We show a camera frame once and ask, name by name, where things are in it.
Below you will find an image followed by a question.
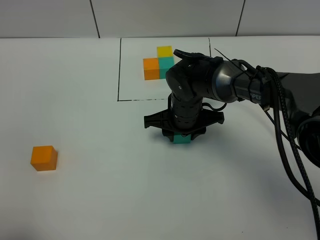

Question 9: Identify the black braided cable bundle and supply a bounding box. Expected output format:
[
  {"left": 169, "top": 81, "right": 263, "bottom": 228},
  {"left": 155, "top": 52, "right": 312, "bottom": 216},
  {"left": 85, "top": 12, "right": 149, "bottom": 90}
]
[{"left": 264, "top": 65, "right": 320, "bottom": 240}]

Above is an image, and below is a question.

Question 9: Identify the template yellow cube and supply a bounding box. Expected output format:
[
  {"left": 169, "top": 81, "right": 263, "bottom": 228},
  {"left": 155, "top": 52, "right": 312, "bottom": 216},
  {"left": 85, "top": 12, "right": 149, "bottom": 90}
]
[{"left": 157, "top": 45, "right": 173, "bottom": 58}]

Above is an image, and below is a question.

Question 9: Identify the template orange cube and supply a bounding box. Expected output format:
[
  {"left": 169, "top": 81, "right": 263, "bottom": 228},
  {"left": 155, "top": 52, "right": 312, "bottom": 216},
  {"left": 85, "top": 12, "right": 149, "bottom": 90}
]
[{"left": 143, "top": 57, "right": 160, "bottom": 81}]

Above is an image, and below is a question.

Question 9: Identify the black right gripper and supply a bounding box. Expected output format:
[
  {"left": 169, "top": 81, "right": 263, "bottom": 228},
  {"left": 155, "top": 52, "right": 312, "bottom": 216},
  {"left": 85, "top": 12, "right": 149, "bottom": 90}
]
[{"left": 144, "top": 109, "right": 224, "bottom": 143}]

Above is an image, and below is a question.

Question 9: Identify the template teal cube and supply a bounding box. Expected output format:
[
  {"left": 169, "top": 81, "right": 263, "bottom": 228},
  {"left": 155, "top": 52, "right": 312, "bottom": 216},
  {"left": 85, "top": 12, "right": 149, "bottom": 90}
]
[{"left": 158, "top": 56, "right": 175, "bottom": 79}]

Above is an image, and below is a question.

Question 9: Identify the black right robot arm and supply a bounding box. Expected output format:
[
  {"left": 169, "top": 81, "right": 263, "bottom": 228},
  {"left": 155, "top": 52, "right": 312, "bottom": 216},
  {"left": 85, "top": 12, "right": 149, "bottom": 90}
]
[{"left": 144, "top": 50, "right": 320, "bottom": 166}]

